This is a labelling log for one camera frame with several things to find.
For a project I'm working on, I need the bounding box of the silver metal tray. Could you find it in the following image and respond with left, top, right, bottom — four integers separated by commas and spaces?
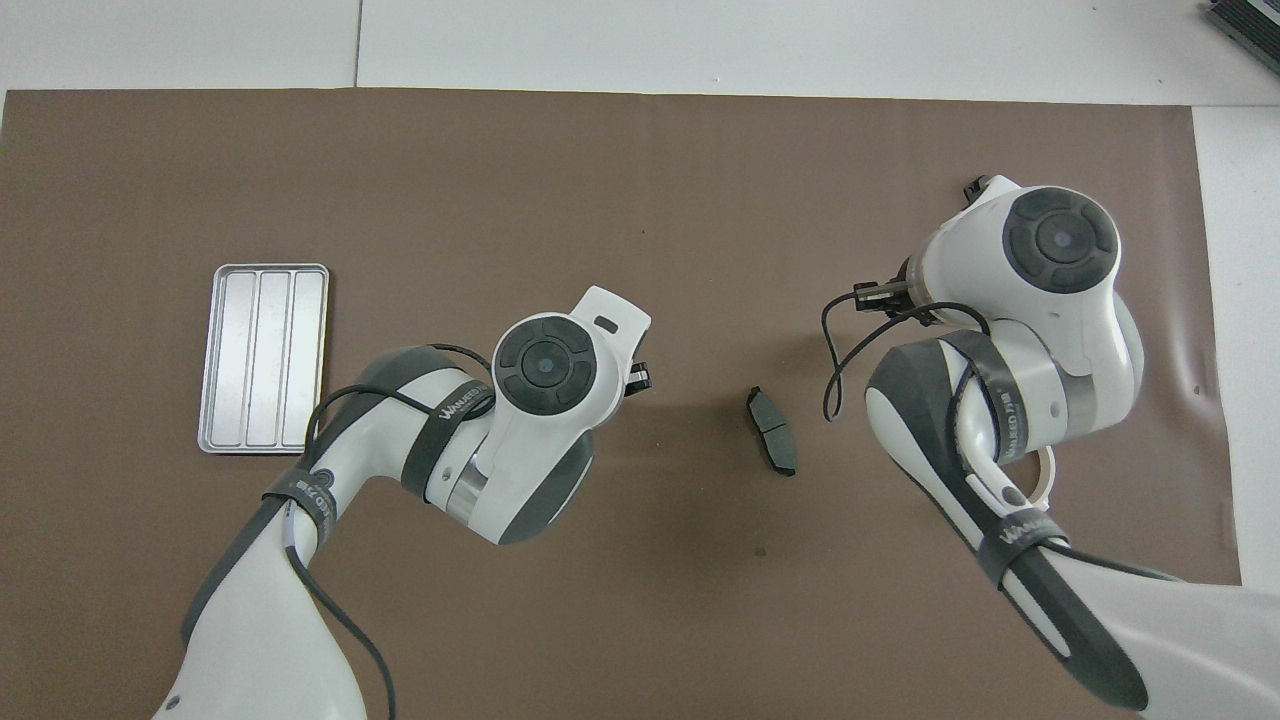
197, 263, 331, 456

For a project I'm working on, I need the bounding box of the dark grey brake pad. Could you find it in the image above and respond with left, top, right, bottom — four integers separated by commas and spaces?
746, 386, 799, 478

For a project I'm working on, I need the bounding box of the brown table mat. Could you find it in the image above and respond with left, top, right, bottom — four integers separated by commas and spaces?
0, 88, 1243, 720

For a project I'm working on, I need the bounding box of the dark ribbed object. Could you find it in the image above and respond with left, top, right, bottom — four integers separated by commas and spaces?
1203, 0, 1280, 79

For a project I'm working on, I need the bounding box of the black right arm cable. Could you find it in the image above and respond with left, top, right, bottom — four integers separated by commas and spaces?
820, 280, 993, 424

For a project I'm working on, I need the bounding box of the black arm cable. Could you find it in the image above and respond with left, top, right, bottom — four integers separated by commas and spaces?
283, 343, 496, 720
820, 280, 993, 424

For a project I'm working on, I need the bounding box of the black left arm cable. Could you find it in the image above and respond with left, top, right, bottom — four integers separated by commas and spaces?
283, 343, 496, 720

